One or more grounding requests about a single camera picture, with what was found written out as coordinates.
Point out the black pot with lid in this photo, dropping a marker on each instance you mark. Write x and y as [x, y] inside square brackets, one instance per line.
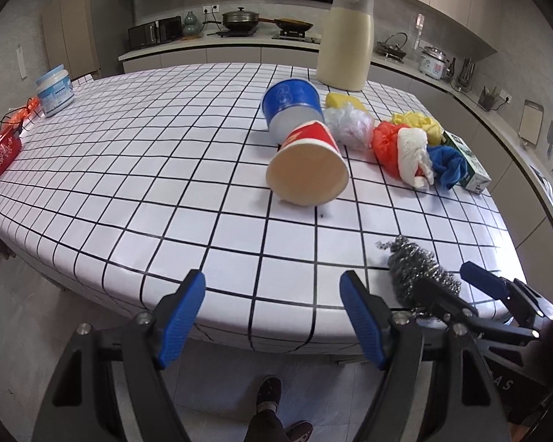
[239, 20]

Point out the yellow sponge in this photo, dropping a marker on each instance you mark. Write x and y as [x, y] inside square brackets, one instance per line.
[341, 100]

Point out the blue paper cup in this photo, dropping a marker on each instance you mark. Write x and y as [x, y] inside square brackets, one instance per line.
[288, 99]

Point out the metal utensil holder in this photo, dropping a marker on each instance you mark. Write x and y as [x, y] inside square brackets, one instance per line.
[465, 76]

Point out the clear plastic bag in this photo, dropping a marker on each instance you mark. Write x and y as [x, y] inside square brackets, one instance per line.
[350, 124]

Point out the blue cloth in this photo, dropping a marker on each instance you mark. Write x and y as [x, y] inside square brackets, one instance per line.
[447, 165]

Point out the hanging cutting board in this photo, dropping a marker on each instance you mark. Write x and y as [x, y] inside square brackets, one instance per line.
[531, 122]

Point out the white jar blue label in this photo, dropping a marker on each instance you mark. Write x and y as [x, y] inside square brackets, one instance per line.
[55, 94]

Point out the steel wool scourer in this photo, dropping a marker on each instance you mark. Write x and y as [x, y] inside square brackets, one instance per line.
[410, 262]

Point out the green ceramic vase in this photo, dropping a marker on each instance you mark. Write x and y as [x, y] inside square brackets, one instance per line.
[191, 25]

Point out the green white carton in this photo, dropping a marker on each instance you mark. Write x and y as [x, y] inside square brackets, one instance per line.
[472, 170]

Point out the hanging black tool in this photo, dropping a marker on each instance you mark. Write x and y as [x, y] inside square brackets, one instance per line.
[552, 132]

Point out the white wall paper sheet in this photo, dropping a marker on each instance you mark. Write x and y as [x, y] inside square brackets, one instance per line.
[22, 62]

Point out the red patterned box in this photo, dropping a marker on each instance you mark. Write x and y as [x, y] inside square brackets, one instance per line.
[0, 154]

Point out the black microwave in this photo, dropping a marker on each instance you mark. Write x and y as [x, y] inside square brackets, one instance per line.
[143, 34]

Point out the beige refrigerator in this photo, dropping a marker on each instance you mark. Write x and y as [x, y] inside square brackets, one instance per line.
[69, 32]

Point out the person's dark patterned shoe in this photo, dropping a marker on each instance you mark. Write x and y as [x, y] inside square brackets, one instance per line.
[269, 393]
[300, 433]

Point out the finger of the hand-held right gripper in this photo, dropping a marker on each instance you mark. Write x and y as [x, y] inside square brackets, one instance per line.
[442, 297]
[481, 276]

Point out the beige pitcher with lid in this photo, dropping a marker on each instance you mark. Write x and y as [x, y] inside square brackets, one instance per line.
[343, 46]

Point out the person's leg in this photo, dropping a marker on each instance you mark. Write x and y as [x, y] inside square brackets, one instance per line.
[265, 428]

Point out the white paper towel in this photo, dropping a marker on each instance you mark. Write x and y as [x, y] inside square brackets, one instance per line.
[412, 152]

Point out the chopstick holder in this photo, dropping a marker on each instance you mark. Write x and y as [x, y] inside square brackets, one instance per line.
[487, 99]

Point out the white rice cooker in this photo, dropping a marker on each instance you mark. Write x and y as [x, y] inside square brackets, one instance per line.
[431, 62]

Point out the hanging clear packet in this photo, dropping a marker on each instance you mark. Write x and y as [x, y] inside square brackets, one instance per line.
[419, 27]

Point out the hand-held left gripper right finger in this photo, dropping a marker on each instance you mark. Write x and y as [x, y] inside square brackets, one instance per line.
[361, 317]

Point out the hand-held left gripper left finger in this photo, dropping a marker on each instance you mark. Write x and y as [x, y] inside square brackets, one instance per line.
[184, 317]

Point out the gas stove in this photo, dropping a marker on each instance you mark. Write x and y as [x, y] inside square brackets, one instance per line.
[299, 36]

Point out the frying pan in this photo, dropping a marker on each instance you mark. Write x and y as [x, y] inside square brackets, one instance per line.
[295, 24]

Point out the red plastic bag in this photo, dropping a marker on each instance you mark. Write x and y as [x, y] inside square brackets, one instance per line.
[385, 145]

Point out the metal kettle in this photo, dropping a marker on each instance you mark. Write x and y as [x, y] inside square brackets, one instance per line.
[391, 48]

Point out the dark bottle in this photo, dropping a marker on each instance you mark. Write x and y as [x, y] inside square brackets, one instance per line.
[450, 71]

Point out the red paper cup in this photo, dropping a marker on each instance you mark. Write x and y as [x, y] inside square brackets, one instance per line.
[304, 175]

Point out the yellow cloth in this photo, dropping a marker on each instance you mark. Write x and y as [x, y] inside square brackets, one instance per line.
[419, 122]

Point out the double wall socket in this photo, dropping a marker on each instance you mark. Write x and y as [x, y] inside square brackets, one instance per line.
[210, 8]

